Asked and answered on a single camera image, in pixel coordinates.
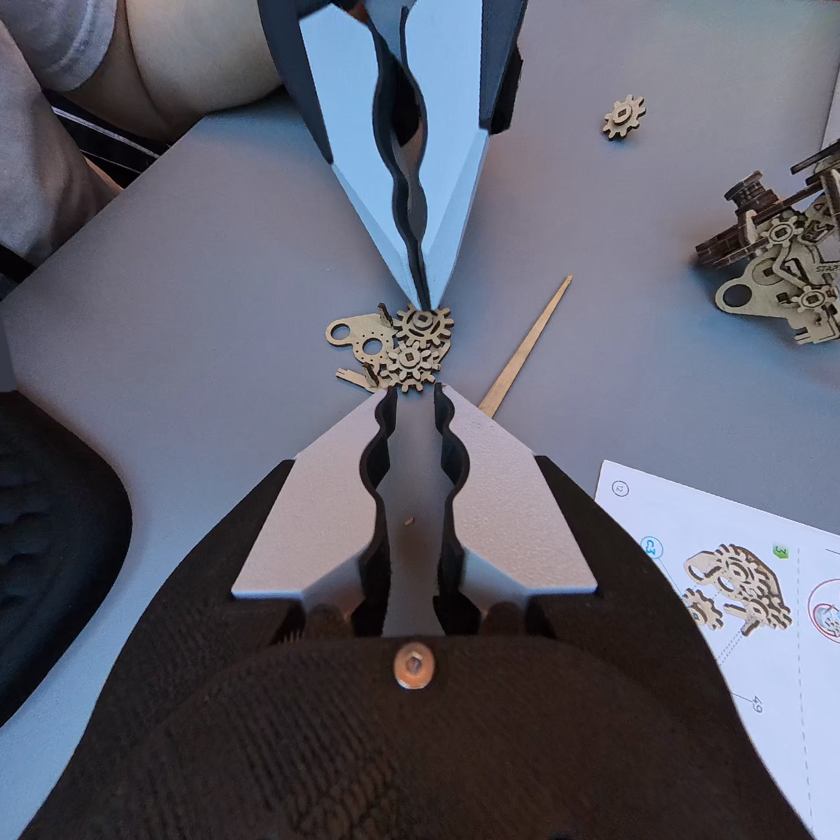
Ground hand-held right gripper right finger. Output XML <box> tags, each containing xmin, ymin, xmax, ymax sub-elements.
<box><xmin>433</xmin><ymin>384</ymin><xmax>599</xmax><ymax>623</ymax></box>

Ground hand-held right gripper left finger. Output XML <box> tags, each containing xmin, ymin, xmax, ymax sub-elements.
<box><xmin>231</xmin><ymin>386</ymin><xmax>399</xmax><ymax>627</ymax></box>

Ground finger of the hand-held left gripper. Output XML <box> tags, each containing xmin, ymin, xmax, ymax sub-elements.
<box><xmin>399</xmin><ymin>0</ymin><xmax>492</xmax><ymax>309</ymax></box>
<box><xmin>298</xmin><ymin>3</ymin><xmax>431</xmax><ymax>309</ymax></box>

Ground wooden gear plate assembly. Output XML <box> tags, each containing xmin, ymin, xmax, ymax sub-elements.
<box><xmin>325</xmin><ymin>302</ymin><xmax>455</xmax><ymax>395</ymax></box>

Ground person's left forearm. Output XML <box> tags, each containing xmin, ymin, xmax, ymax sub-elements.
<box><xmin>66</xmin><ymin>0</ymin><xmax>283</xmax><ymax>142</ymax></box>

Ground grey desk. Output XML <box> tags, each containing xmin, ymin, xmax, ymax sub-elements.
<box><xmin>0</xmin><ymin>0</ymin><xmax>840</xmax><ymax>840</ymax></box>

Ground white instruction booklet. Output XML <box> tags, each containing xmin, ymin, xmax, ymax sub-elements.
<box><xmin>594</xmin><ymin>459</ymin><xmax>840</xmax><ymax>840</ymax></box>

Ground small wooden gear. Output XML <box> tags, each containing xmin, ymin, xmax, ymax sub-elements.
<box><xmin>602</xmin><ymin>94</ymin><xmax>647</xmax><ymax>140</ymax></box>

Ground pointed wooden stick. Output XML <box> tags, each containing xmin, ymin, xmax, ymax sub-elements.
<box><xmin>478</xmin><ymin>276</ymin><xmax>574</xmax><ymax>419</ymax></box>

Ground black mesh cushion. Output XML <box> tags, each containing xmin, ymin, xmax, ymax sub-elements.
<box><xmin>0</xmin><ymin>392</ymin><xmax>133</xmax><ymax>729</ymax></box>

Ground person's grey shirt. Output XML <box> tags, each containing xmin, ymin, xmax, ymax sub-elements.
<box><xmin>0</xmin><ymin>0</ymin><xmax>126</xmax><ymax>263</ymax></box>

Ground wooden mechanical model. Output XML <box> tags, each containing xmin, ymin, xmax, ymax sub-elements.
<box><xmin>694</xmin><ymin>139</ymin><xmax>840</xmax><ymax>345</ymax></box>

